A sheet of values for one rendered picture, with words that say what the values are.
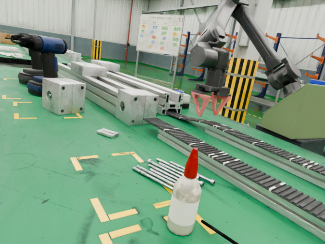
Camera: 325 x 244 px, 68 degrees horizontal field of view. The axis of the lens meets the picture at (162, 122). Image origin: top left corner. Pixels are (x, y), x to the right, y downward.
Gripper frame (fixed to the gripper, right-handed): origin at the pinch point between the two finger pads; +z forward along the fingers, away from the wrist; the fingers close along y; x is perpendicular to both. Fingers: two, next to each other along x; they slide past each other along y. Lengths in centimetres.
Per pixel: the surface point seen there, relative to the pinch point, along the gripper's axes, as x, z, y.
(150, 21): -531, -95, -334
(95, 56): -962, 41, -371
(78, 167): 10.2, 6.0, 45.8
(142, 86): -32.9, -2.2, 4.2
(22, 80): -72, 4, 42
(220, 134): 7.9, 4.5, 1.5
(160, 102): -19.3, 1.4, 4.5
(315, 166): 34.0, 2.6, 0.9
